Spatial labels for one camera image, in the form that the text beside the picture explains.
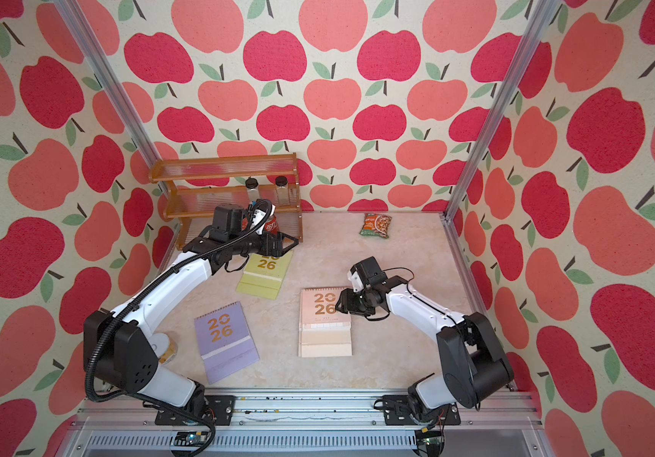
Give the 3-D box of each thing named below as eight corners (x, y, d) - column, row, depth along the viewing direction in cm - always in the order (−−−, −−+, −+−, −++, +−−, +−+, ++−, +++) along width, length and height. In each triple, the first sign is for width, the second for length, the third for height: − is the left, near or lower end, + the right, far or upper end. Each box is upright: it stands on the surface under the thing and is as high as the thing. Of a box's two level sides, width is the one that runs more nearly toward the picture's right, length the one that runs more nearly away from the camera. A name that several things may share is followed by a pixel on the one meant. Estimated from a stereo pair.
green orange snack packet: (359, 234, 116) (360, 229, 114) (363, 216, 123) (364, 211, 120) (388, 239, 114) (390, 234, 112) (391, 221, 121) (392, 216, 118)
